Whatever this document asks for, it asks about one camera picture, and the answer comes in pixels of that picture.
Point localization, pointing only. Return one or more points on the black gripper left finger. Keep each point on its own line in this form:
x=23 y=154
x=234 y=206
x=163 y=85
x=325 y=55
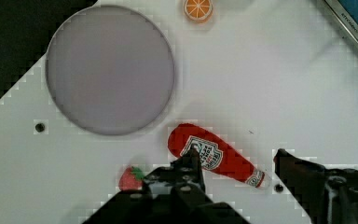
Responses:
x=169 y=195

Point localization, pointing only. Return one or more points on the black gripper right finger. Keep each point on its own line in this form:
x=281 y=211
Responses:
x=329 y=196

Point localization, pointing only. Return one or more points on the red ketchup bottle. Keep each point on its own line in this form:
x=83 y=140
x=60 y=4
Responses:
x=216 y=155

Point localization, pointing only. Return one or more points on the small strawberry toy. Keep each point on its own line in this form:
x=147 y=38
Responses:
x=132 y=178

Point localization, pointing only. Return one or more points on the grey round plate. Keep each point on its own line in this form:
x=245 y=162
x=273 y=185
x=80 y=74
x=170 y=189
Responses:
x=110 y=70

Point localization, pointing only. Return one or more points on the orange slice toy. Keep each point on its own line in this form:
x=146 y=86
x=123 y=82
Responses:
x=198 y=10

